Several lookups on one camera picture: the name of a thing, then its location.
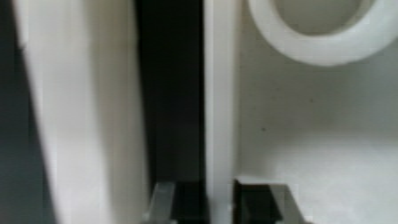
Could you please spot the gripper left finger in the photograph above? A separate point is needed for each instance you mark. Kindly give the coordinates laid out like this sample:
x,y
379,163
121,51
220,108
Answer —
x,y
176,204

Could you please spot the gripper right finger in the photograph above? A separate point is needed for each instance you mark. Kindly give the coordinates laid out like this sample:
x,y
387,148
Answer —
x,y
263,203

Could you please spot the white square tabletop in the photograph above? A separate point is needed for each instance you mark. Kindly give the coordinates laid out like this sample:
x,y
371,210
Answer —
x,y
302,108

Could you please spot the white L-shaped fence wall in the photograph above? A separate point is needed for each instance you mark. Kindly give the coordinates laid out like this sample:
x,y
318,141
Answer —
x,y
78,38

